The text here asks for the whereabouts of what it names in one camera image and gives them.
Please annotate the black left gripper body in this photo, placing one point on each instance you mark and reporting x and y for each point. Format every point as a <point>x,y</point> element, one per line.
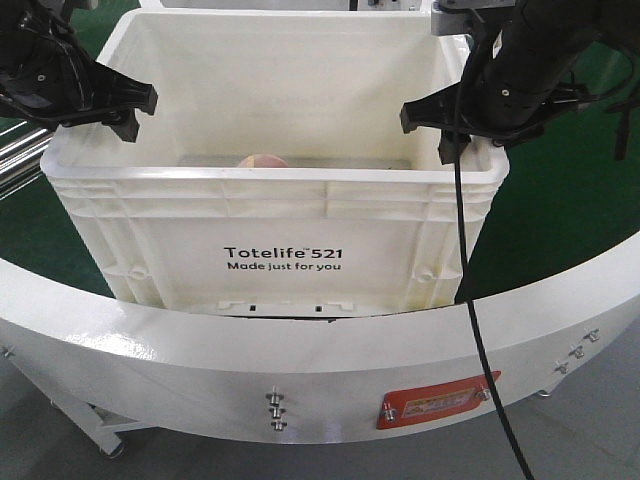
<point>45,73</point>

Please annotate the white machine housing behind box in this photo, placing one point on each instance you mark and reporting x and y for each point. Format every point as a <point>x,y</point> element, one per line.
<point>293,5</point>

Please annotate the white plastic Totelife tote box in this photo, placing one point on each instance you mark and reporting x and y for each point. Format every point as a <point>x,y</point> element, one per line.
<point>365,219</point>

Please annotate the chrome metal rail bars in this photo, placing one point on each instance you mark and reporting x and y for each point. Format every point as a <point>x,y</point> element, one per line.
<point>22,146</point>

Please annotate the white curved conveyor rim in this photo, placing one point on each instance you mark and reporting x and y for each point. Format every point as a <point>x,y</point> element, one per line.
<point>308,381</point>

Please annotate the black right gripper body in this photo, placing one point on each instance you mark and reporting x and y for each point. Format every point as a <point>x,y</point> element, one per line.
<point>517,70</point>

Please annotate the pink round plush toy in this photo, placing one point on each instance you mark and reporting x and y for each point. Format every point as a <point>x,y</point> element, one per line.
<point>262,161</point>

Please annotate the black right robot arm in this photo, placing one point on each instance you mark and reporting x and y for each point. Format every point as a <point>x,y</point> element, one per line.
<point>615,23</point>

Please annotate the red warning label plate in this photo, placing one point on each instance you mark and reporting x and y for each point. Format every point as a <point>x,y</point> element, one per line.
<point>419,405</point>

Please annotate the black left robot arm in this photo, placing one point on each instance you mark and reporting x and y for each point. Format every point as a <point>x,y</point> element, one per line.
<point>63,8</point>

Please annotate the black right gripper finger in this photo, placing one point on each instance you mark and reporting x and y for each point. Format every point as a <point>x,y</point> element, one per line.
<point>436,110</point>
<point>450,148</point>

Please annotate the white conveyor support leg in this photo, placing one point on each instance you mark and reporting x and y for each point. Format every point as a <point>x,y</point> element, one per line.
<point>102,426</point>

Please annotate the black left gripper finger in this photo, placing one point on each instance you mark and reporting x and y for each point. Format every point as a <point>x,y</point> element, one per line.
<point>124,124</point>
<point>117,91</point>

